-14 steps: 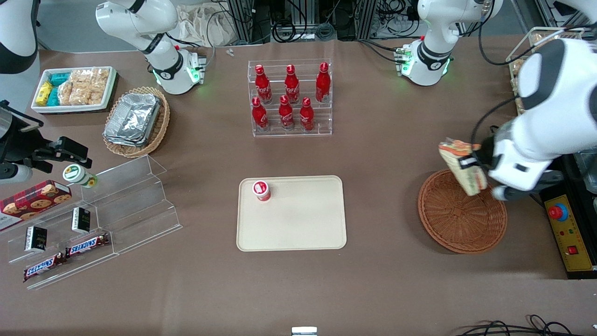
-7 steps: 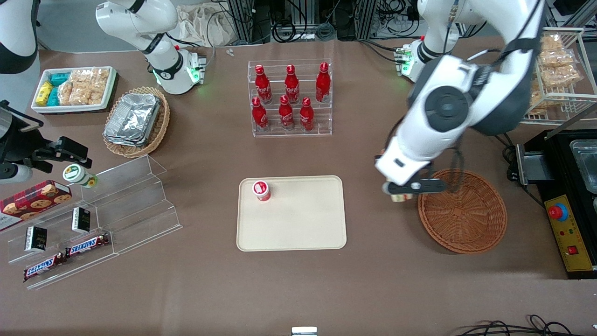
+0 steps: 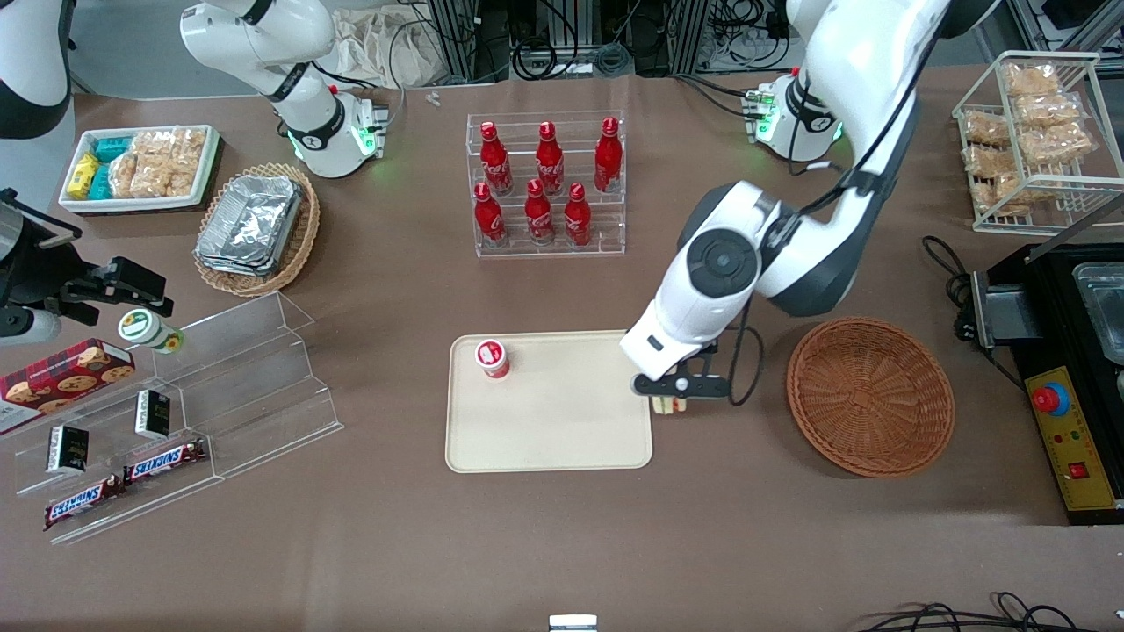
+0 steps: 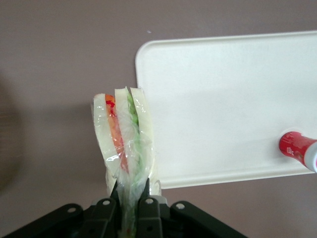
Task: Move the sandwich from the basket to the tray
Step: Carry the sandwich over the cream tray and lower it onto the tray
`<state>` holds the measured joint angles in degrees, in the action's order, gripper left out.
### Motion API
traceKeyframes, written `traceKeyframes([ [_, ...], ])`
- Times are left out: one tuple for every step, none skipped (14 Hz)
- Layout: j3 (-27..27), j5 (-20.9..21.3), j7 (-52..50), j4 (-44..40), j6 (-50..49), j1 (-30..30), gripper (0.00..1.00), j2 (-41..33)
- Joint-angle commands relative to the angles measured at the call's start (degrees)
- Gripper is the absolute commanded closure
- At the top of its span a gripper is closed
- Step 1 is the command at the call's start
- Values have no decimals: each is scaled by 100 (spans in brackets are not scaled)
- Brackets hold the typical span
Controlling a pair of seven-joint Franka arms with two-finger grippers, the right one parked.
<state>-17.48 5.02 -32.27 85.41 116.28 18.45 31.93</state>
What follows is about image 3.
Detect aluminium foil tray stack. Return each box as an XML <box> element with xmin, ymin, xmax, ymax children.
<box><xmin>194</xmin><ymin>175</ymin><xmax>305</xmax><ymax>277</ymax></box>

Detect beige plastic tray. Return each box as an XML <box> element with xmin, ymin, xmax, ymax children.
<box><xmin>444</xmin><ymin>330</ymin><xmax>654</xmax><ymax>474</ymax></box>

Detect oval light wicker basket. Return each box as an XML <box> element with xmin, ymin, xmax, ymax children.
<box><xmin>192</xmin><ymin>162</ymin><xmax>321</xmax><ymax>298</ymax></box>

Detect round brown wicker basket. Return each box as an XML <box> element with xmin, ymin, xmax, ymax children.
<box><xmin>786</xmin><ymin>317</ymin><xmax>956</xmax><ymax>478</ymax></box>

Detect green white lidded cup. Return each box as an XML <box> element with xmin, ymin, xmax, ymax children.
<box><xmin>118</xmin><ymin>309</ymin><xmax>185</xmax><ymax>356</ymax></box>

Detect small black box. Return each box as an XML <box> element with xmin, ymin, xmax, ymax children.
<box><xmin>134</xmin><ymin>390</ymin><xmax>172</xmax><ymax>440</ymax></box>
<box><xmin>46</xmin><ymin>425</ymin><xmax>90</xmax><ymax>477</ymax></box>

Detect red cookie box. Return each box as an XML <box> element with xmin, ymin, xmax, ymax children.
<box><xmin>0</xmin><ymin>339</ymin><xmax>137</xmax><ymax>437</ymax></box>

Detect clear acrylic stepped shelf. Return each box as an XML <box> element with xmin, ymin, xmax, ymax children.
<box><xmin>13</xmin><ymin>291</ymin><xmax>345</xmax><ymax>547</ymax></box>

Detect rice cracker bag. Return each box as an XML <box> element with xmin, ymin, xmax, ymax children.
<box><xmin>130</xmin><ymin>131</ymin><xmax>178</xmax><ymax>199</ymax></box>
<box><xmin>1021</xmin><ymin>121</ymin><xmax>1096</xmax><ymax>166</ymax></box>
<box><xmin>960</xmin><ymin>111</ymin><xmax>1012</xmax><ymax>147</ymax></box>
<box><xmin>169</xmin><ymin>128</ymin><xmax>208</xmax><ymax>198</ymax></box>
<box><xmin>962</xmin><ymin>144</ymin><xmax>1017</xmax><ymax>178</ymax></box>
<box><xmin>1013</xmin><ymin>91</ymin><xmax>1083</xmax><ymax>131</ymax></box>
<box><xmin>108</xmin><ymin>151</ymin><xmax>141</xmax><ymax>200</ymax></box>
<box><xmin>975</xmin><ymin>172</ymin><xmax>1048</xmax><ymax>217</ymax></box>
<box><xmin>1005</xmin><ymin>62</ymin><xmax>1062</xmax><ymax>99</ymax></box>

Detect white rectangular snack bin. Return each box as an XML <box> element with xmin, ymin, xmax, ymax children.
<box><xmin>58</xmin><ymin>125</ymin><xmax>221</xmax><ymax>215</ymax></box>

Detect yellow snack pack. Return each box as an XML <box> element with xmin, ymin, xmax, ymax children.
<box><xmin>67</xmin><ymin>153</ymin><xmax>101</xmax><ymax>198</ymax></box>

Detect Snickers bar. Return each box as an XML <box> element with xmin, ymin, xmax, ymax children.
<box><xmin>121</xmin><ymin>438</ymin><xmax>210</xmax><ymax>486</ymax></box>
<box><xmin>43</xmin><ymin>475</ymin><xmax>126</xmax><ymax>531</ymax></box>

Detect clear acrylic bottle rack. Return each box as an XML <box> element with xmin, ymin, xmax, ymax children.
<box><xmin>465</xmin><ymin>110</ymin><xmax>627</xmax><ymax>259</ymax></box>

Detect red cola bottle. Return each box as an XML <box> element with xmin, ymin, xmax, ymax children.
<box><xmin>594</xmin><ymin>117</ymin><xmax>624</xmax><ymax>195</ymax></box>
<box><xmin>524</xmin><ymin>178</ymin><xmax>557</xmax><ymax>246</ymax></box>
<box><xmin>473</xmin><ymin>182</ymin><xmax>508</xmax><ymax>248</ymax></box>
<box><xmin>535</xmin><ymin>121</ymin><xmax>566</xmax><ymax>197</ymax></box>
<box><xmin>563</xmin><ymin>182</ymin><xmax>594</xmax><ymax>249</ymax></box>
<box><xmin>479</xmin><ymin>121</ymin><xmax>514</xmax><ymax>197</ymax></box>

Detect red white yogurt cup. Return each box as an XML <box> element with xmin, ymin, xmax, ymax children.
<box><xmin>475</xmin><ymin>339</ymin><xmax>512</xmax><ymax>380</ymax></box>

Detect grey metal box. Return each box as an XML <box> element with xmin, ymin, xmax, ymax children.
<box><xmin>969</xmin><ymin>268</ymin><xmax>1040</xmax><ymax>350</ymax></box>

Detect beige cloth bag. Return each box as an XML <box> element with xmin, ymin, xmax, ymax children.
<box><xmin>329</xmin><ymin>7</ymin><xmax>444</xmax><ymax>90</ymax></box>

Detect red emergency stop button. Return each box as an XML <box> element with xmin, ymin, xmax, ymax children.
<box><xmin>1032</xmin><ymin>383</ymin><xmax>1073</xmax><ymax>418</ymax></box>

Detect black control box yellow panel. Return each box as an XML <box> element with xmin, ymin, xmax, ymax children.
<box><xmin>989</xmin><ymin>241</ymin><xmax>1124</xmax><ymax>527</ymax></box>

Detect clear plastic container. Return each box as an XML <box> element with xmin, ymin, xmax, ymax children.
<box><xmin>1071</xmin><ymin>261</ymin><xmax>1124</xmax><ymax>363</ymax></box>

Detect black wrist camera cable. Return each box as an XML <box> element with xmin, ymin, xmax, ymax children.
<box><xmin>727</xmin><ymin>0</ymin><xmax>955</xmax><ymax>407</ymax></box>

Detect black table cable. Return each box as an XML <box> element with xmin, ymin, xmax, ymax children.
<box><xmin>921</xmin><ymin>234</ymin><xmax>977</xmax><ymax>343</ymax></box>

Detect black arm base cables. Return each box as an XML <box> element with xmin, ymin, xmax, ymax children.
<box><xmin>674</xmin><ymin>74</ymin><xmax>767</xmax><ymax>121</ymax></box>

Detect grey coiled cable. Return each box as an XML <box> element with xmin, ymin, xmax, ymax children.
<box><xmin>591</xmin><ymin>42</ymin><xmax>635</xmax><ymax>78</ymax></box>

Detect black floor cables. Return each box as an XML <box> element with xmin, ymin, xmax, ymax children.
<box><xmin>865</xmin><ymin>591</ymin><xmax>1094</xmax><ymax>632</ymax></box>

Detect black coiled cable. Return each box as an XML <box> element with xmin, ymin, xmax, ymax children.
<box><xmin>512</xmin><ymin>37</ymin><xmax>582</xmax><ymax>82</ymax></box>

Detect white wire rack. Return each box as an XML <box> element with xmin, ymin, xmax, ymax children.
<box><xmin>952</xmin><ymin>50</ymin><xmax>1124</xmax><ymax>235</ymax></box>

